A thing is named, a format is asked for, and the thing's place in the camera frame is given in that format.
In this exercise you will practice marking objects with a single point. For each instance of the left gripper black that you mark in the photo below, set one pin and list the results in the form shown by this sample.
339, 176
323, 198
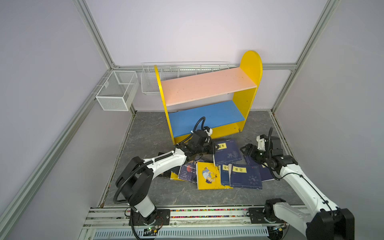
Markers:
212, 149

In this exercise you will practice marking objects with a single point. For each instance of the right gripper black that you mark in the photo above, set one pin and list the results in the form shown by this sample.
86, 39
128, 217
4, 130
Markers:
249, 147

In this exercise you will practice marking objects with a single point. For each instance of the navy book yellow label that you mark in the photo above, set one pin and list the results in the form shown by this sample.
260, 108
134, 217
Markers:
226, 152
225, 175
264, 171
245, 177

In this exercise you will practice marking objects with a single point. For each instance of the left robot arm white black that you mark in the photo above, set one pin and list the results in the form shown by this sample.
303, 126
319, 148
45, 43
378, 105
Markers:
134, 182

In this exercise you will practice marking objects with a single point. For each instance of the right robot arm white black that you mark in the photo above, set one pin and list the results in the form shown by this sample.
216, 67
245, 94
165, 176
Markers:
325, 220

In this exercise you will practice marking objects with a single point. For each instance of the yellow cartoon cover book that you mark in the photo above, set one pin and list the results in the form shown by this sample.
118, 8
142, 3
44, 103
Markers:
208, 177

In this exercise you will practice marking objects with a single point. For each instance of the yellow shelf with pink and blue boards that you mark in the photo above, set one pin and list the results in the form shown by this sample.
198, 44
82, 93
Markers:
225, 118

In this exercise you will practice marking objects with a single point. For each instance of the dark purple book red circle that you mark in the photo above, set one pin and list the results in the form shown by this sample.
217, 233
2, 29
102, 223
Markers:
187, 172

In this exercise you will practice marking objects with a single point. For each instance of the thin yellow book underneath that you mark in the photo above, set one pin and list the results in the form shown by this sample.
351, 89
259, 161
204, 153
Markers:
175, 177

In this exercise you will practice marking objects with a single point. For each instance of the black book white characters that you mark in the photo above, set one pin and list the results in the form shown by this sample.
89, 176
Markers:
172, 171

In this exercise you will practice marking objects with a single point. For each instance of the white mesh box basket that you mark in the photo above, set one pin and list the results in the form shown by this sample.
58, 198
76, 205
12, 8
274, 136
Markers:
118, 91

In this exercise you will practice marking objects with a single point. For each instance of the white vent grille panel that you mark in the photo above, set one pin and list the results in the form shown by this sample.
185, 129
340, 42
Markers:
182, 233

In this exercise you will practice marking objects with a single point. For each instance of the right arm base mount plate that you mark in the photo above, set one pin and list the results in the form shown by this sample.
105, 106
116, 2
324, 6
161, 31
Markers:
258, 216

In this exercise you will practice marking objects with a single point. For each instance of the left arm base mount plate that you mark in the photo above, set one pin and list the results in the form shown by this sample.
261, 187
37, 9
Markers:
158, 217

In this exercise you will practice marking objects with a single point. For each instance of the white wire rack basket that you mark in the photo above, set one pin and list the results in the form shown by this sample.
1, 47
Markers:
173, 70

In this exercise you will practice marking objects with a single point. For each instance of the aluminium rail with colourful strip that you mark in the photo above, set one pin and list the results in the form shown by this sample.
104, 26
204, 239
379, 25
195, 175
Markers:
223, 216

